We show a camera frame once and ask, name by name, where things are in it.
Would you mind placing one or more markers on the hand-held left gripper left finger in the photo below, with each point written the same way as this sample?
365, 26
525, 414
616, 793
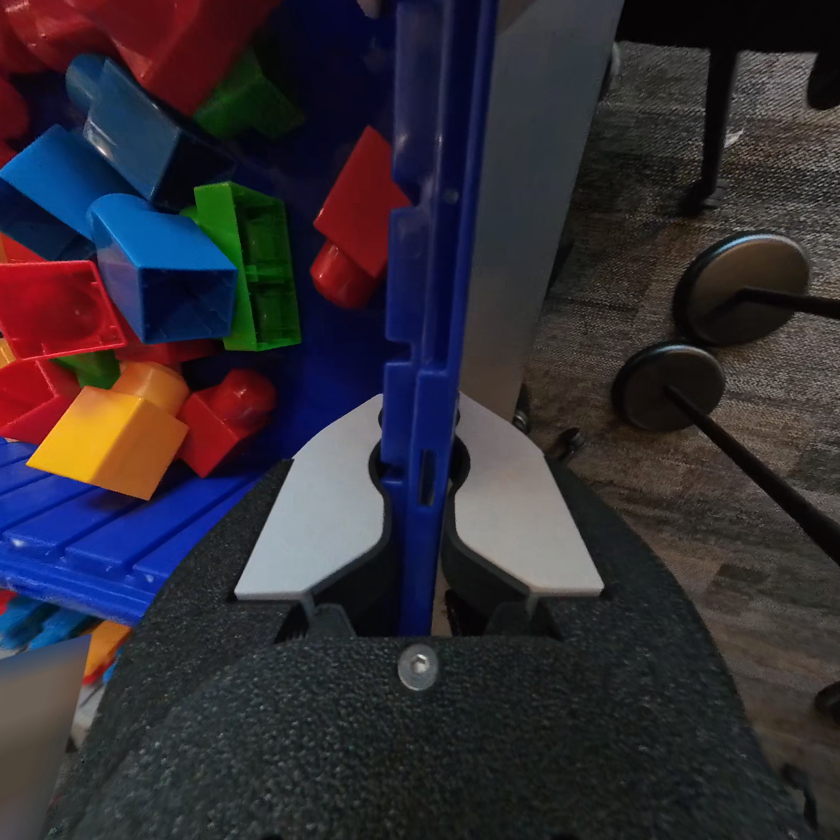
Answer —
321, 512

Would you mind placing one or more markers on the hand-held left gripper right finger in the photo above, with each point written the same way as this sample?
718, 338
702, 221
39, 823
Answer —
518, 518

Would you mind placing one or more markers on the pile of mega blocks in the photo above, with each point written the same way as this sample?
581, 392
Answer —
164, 275

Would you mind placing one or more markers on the blue plastic bin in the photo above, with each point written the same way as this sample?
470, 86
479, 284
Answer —
433, 197

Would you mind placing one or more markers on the yellow mega block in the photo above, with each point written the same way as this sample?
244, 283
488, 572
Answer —
105, 649

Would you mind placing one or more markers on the black round-base stand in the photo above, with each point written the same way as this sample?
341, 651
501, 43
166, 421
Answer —
669, 387
741, 289

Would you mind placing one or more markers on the black caster wheel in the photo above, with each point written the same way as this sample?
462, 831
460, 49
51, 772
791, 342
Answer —
830, 702

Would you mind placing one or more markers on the black chair leg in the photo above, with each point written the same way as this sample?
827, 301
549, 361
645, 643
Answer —
715, 124

